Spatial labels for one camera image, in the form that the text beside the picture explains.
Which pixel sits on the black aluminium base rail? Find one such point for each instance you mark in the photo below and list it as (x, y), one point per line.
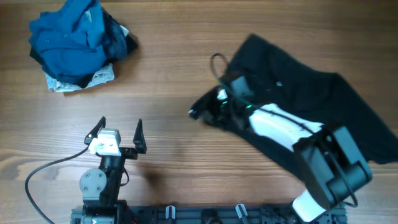
(261, 214)

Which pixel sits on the black polo shirt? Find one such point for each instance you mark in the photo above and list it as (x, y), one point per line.
(276, 77)

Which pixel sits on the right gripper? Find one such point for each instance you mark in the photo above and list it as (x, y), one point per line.
(224, 119)

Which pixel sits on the blue shirt on pile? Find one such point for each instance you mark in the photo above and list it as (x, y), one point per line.
(70, 40)

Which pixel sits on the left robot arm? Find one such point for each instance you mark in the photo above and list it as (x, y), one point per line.
(100, 187)

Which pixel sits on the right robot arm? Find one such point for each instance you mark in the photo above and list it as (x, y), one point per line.
(324, 156)

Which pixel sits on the white garment in pile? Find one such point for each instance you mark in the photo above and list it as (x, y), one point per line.
(117, 45)

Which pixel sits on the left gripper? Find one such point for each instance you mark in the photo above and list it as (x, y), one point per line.
(131, 152)

